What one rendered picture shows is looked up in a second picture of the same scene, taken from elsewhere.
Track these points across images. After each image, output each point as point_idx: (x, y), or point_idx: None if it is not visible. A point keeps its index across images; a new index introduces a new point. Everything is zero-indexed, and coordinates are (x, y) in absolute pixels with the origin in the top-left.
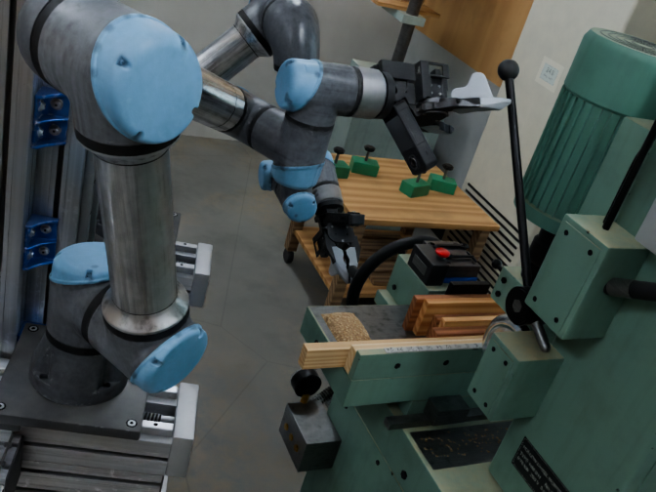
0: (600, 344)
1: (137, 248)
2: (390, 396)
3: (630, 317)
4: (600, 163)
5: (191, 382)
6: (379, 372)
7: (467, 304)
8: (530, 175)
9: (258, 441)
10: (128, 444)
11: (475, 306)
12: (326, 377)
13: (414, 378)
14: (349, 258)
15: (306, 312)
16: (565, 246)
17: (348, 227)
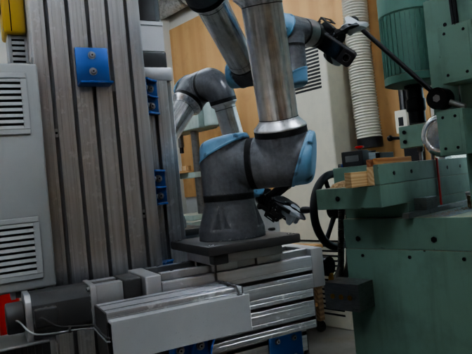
0: None
1: (283, 62)
2: (398, 198)
3: None
4: (423, 32)
5: None
6: (388, 178)
7: (392, 158)
8: (390, 64)
9: None
10: (286, 265)
11: (395, 159)
12: (357, 206)
13: (403, 183)
14: (296, 208)
15: (317, 194)
16: (447, 39)
17: (283, 197)
